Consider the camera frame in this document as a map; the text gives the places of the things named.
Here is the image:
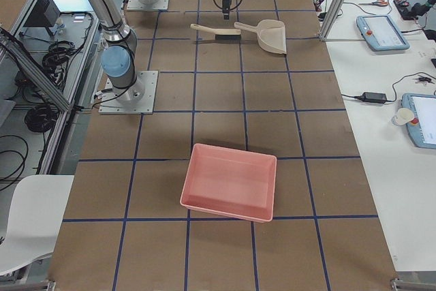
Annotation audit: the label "cream hand brush black bristles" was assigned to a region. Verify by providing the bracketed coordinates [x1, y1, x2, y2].
[189, 23, 242, 42]

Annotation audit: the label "beige plastic dustpan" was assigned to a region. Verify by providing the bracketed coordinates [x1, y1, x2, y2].
[234, 19, 287, 55]

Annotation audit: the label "pink bin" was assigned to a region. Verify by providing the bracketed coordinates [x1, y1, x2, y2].
[180, 143, 277, 223]

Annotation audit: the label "far blue teach pendant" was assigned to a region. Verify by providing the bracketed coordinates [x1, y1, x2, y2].
[356, 15, 409, 52]

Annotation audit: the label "blue teach pendant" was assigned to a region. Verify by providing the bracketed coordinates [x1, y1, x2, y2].
[401, 93, 435, 149]
[356, 15, 409, 52]

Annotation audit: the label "black power adapter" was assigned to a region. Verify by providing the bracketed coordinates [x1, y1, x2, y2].
[361, 91, 388, 104]

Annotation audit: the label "near blue teach pendant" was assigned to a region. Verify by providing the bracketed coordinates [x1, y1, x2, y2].
[401, 93, 435, 149]

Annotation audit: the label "white chair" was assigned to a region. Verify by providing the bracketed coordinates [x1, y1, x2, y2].
[1, 174, 74, 275]

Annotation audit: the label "aluminium frame post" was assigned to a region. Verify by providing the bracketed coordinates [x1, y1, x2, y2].
[318, 0, 362, 42]

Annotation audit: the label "orange handled scissors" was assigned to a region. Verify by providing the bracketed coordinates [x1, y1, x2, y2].
[360, 0, 388, 7]

